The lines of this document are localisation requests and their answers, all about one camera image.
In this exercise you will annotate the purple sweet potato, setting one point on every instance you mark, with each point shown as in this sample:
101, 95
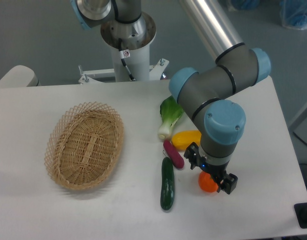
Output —
173, 154

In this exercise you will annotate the black device at table edge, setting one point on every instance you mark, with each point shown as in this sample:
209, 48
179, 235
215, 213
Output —
301, 214

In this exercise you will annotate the blue plastic bag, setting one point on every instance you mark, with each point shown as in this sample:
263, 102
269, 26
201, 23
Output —
293, 14

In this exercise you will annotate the woven wicker basket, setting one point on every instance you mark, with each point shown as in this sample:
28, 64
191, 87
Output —
85, 146

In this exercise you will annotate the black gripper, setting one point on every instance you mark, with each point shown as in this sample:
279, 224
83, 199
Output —
216, 167

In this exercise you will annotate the green bok choy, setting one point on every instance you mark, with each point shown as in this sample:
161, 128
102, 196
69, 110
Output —
170, 112

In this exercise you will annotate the orange bell pepper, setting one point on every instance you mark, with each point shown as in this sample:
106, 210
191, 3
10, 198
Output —
206, 183

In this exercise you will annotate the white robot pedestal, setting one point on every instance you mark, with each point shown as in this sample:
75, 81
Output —
129, 45

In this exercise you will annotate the green cucumber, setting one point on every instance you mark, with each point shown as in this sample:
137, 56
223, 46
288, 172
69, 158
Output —
167, 193

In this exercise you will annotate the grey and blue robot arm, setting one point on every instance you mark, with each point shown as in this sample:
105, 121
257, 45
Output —
204, 97

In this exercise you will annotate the yellow bell pepper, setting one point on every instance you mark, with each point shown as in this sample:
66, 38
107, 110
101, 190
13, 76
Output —
183, 139

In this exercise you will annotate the white chair back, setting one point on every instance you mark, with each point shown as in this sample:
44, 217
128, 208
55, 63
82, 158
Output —
19, 76

